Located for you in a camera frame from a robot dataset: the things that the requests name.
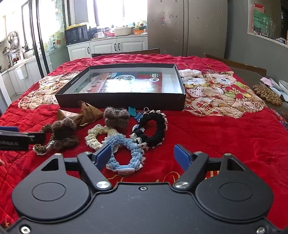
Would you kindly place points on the brown beaded mat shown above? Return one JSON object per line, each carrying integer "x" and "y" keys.
{"x": 267, "y": 94}

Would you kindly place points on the red green framed poster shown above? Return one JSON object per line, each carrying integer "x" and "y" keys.
{"x": 259, "y": 21}

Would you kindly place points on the pink floral cloth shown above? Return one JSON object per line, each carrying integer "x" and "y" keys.
{"x": 267, "y": 81}

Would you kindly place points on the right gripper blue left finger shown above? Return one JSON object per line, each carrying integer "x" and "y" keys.
{"x": 91, "y": 165}

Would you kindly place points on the black crochet scrunchie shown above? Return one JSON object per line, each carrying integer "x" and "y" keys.
{"x": 150, "y": 130}

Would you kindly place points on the steel double door refrigerator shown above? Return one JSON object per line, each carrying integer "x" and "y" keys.
{"x": 188, "y": 28}

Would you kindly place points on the black shallow cardboard box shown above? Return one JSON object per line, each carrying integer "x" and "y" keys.
{"x": 172, "y": 97}

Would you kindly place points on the white mug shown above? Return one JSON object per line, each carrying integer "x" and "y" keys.
{"x": 98, "y": 35}

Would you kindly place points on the red quilted bear blanket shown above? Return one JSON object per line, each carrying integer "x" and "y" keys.
{"x": 257, "y": 139}

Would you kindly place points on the blue crochet scrunchie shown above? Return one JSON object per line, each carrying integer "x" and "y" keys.
{"x": 137, "y": 155}

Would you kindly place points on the blue binder clip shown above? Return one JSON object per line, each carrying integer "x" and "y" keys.
{"x": 137, "y": 115}

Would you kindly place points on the white plate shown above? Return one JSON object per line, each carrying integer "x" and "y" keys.
{"x": 284, "y": 86}

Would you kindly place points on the cream plastic basin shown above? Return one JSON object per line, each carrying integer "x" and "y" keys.
{"x": 123, "y": 31}

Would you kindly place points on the black microwave oven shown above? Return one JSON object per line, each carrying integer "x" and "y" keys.
{"x": 76, "y": 34}

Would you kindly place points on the cream crochet scrunchie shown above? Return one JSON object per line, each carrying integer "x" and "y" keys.
{"x": 91, "y": 139}

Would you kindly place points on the brown wooden chair right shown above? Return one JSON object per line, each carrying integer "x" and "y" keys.
{"x": 230, "y": 63}

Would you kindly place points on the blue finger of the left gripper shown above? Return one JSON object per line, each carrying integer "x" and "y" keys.
{"x": 9, "y": 128}
{"x": 37, "y": 137}

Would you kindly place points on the printed booklet in box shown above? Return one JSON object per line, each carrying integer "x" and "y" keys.
{"x": 121, "y": 82}

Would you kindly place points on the brown crochet scrunchie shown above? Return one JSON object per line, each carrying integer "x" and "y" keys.
{"x": 40, "y": 149}

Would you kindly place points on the white kitchen cabinet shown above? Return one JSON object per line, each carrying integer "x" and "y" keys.
{"x": 108, "y": 45}

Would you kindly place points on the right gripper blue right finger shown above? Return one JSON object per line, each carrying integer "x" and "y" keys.
{"x": 193, "y": 165}

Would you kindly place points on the orange bowl on counter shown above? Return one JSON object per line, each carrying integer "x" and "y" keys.
{"x": 138, "y": 32}

